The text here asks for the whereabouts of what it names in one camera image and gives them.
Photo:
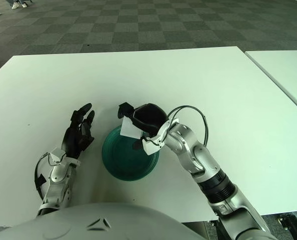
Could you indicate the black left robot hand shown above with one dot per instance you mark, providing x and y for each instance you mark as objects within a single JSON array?
[{"x": 74, "y": 141}]

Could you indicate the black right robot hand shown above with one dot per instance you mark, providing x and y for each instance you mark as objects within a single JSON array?
[{"x": 149, "y": 118}]

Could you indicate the white cube charger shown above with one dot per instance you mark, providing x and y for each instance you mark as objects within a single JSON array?
[{"x": 129, "y": 128}]

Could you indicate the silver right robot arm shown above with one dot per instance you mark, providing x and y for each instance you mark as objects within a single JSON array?
[{"x": 201, "y": 160}]

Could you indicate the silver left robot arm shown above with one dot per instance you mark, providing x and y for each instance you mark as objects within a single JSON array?
[{"x": 58, "y": 182}]

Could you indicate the green round plate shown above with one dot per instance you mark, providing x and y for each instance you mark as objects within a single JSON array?
[{"x": 123, "y": 160}]

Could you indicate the grey robot torso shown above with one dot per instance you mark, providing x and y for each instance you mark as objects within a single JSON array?
[{"x": 88, "y": 222}]

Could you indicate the white shoe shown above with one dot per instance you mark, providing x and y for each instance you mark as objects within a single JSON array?
[
  {"x": 23, "y": 5},
  {"x": 15, "y": 6}
]

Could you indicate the black table leg frame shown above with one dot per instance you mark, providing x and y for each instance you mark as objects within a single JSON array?
[{"x": 292, "y": 225}]

